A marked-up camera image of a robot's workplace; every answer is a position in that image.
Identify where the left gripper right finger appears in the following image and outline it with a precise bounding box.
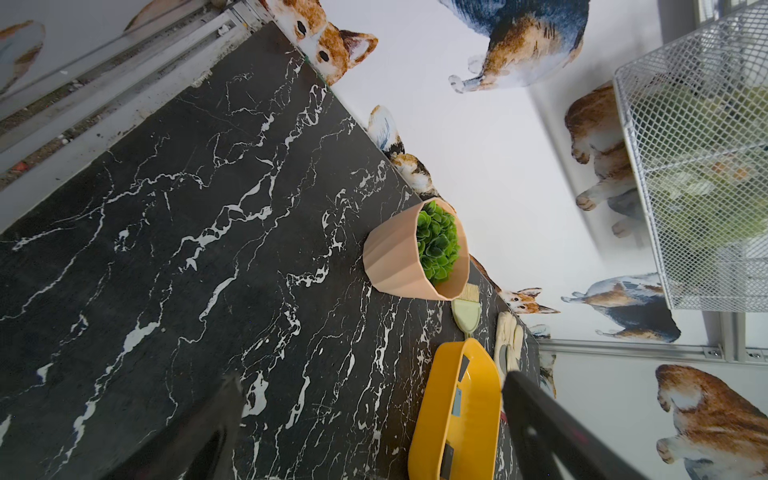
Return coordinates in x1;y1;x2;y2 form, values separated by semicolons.
502;371;644;480

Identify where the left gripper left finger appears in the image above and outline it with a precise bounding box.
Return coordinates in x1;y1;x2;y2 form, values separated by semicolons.
104;374;246;479

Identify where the black eraser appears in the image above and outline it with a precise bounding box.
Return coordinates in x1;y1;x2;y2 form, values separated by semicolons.
439;443;454;480

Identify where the light blue eraser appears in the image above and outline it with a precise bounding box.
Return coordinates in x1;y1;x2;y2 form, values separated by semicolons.
451;387;462;417

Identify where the blue grey eraser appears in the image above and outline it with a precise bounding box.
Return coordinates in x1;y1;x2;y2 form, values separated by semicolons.
457;355;471;383

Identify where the yellow storage box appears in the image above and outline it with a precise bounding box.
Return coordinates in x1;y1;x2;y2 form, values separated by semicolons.
408;339;502;480

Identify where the beige work glove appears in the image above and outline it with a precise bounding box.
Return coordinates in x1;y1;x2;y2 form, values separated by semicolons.
493;311;525;386

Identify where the yellow green sponge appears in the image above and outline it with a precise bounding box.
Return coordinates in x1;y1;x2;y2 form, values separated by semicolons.
451;283;482;339

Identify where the pink pot with green plant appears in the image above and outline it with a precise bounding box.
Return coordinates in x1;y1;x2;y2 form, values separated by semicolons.
363;198;470;301

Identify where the white wire wall basket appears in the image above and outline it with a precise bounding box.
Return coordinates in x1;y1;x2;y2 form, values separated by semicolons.
613;1;767;313

